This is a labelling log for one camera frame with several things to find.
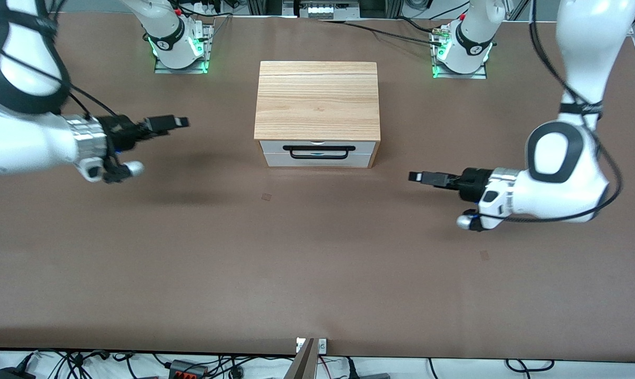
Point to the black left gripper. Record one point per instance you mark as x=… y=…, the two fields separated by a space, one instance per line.
x=472 y=182

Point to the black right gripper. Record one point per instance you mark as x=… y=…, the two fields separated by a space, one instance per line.
x=119 y=130

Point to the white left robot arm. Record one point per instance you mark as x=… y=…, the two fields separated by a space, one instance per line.
x=575 y=195

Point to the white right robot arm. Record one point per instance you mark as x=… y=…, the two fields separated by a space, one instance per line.
x=22 y=142

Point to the wooden drawer cabinet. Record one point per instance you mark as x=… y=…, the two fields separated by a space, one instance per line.
x=317 y=105

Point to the white power strip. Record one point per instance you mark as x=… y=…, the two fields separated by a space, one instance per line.
x=322 y=10

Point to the dark grey plug box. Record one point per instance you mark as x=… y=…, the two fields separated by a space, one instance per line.
x=372 y=376

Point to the black orange power strip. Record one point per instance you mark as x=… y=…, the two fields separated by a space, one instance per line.
x=185 y=371

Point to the black power adapter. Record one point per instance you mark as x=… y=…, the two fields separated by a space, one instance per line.
x=12 y=375

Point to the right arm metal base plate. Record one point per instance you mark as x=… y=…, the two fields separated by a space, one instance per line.
x=180 y=70

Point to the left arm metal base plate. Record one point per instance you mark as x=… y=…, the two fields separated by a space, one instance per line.
x=459 y=76

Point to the small metal edge bracket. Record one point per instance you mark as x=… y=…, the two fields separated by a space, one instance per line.
x=322 y=346

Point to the wooden post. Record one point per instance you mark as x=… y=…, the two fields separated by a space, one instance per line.
x=302 y=366

